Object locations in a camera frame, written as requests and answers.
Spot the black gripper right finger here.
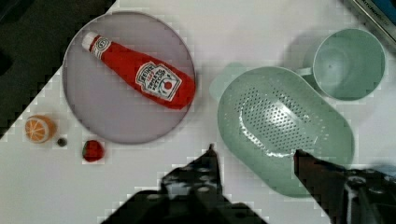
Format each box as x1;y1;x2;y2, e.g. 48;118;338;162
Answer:
293;149;396;224

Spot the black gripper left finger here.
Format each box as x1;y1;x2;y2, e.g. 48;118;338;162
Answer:
102;145;267;224

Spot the green plastic strainer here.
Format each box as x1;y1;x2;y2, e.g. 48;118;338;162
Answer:
209;63;355;198

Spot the red plush ketchup bottle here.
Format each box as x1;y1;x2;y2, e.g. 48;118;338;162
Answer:
81;32;195;109

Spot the toy strawberry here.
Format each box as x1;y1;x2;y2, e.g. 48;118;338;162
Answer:
82;140;105;162

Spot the grey round plate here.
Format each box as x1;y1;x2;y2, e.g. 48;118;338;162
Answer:
63;12;196;144

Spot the green plastic cup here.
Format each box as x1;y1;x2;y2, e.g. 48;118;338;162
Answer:
296;28;386;101

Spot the toy orange half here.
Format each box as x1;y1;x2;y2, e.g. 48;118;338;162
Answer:
24;115;57;144

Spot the black toaster oven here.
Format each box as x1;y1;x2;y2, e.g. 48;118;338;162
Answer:
342;0;396;48

